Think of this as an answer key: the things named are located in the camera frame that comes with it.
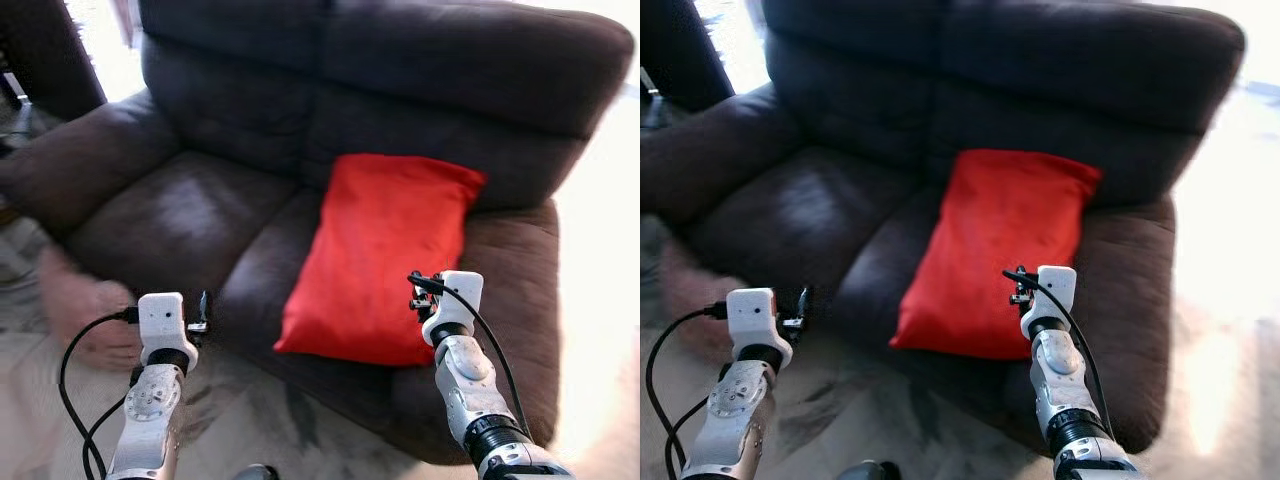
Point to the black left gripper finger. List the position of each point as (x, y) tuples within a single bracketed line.
[(206, 305), (806, 302)]

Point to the red pillow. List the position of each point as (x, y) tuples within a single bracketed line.
[(375, 260), (990, 255)]

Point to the dark brown fabric sofa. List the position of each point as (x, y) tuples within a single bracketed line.
[(230, 120), (850, 120)]

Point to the silver robot left leg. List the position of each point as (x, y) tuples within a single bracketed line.
[(256, 472), (868, 470)]

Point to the dark armchair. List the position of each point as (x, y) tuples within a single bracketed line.
[(45, 50), (680, 45)]

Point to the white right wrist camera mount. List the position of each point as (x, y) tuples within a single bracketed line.
[(458, 298), (1055, 292)]

